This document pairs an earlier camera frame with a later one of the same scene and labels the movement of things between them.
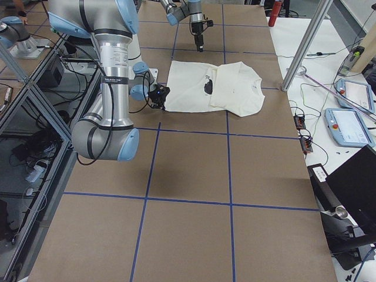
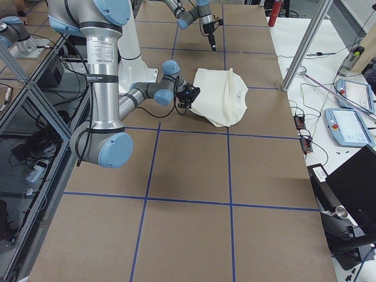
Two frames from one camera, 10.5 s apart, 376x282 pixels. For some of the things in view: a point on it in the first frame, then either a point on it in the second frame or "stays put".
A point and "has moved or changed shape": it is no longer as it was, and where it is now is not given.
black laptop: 354,184 stays put
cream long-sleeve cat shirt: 194,87 has moved or changed shape
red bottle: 275,12 stays put
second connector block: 306,145 stays put
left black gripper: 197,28 to 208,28
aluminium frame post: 319,12 stays put
